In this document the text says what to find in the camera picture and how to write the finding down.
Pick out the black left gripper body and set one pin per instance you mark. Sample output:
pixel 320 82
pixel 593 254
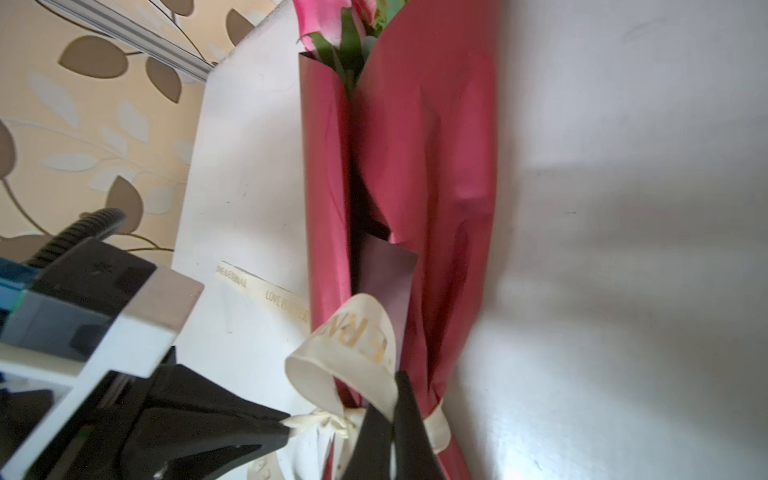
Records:
pixel 51 407

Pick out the pink fake rose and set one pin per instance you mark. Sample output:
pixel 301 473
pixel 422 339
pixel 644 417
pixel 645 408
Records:
pixel 366 9

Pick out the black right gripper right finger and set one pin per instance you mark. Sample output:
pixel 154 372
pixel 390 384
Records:
pixel 414 455

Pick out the cream ribbon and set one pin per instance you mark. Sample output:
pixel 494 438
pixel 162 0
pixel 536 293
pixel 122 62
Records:
pixel 324 377

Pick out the dark red wrapping paper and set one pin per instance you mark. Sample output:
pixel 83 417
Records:
pixel 400 180

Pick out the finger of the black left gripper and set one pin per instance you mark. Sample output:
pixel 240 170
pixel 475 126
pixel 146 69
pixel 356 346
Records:
pixel 188 421

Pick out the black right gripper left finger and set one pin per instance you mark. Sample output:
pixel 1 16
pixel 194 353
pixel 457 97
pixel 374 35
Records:
pixel 371 455

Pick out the magenta fake rose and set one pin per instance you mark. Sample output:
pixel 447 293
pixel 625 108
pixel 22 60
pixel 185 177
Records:
pixel 323 17

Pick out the light blue fake rose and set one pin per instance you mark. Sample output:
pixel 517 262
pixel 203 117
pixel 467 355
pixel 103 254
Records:
pixel 357 42

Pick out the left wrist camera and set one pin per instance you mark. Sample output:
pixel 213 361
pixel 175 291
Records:
pixel 94 310

